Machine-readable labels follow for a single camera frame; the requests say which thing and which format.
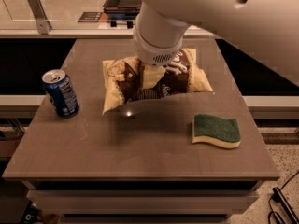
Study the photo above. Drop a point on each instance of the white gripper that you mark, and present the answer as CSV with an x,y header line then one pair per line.
x,y
152,54

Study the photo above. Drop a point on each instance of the blue pepsi can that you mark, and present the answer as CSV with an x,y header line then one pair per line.
x,y
58,87

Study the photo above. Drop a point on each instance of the brown chip bag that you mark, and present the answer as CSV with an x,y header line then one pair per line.
x,y
128,79

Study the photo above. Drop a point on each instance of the table drawer front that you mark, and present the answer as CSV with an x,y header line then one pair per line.
x,y
141,202

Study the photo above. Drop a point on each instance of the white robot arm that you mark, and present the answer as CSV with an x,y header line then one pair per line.
x,y
267,30

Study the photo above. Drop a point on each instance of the black power strip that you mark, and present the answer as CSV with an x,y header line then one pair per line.
x,y
279,198

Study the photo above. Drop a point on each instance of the green yellow sponge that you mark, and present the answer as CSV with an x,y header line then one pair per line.
x,y
215,131

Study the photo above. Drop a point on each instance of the left metal railing bracket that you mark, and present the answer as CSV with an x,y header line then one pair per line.
x,y
42,23

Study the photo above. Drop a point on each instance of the open dark tray box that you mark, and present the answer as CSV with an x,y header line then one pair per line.
x,y
121,5

